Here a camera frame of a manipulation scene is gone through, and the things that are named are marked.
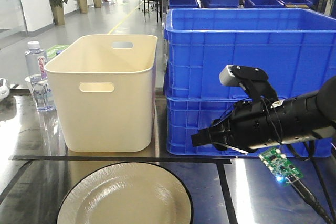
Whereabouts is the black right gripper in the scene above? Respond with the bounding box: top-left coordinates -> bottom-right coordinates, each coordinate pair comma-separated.
191,99 -> 281,153

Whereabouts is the beige plate with black rim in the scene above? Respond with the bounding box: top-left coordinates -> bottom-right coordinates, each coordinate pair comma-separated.
56,162 -> 193,223

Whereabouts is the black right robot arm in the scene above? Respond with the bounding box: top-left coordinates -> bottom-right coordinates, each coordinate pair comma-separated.
191,77 -> 335,154

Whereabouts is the lower blue crate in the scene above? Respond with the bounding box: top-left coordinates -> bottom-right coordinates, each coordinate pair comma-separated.
167,95 -> 335,157

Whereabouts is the green circuit board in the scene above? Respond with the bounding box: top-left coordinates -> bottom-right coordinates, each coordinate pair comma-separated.
258,147 -> 303,186

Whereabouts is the large blue crate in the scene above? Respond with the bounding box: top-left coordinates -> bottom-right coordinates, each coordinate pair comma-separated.
164,8 -> 335,100

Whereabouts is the cream plastic basket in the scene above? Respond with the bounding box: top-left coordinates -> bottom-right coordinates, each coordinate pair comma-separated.
45,35 -> 158,152

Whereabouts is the clear water bottle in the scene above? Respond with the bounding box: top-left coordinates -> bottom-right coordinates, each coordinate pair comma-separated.
25,41 -> 55,112

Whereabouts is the potted green plant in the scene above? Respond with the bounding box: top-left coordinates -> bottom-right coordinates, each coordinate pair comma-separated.
49,0 -> 68,25

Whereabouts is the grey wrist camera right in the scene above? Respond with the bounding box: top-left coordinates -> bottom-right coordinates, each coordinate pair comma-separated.
219,65 -> 278,102

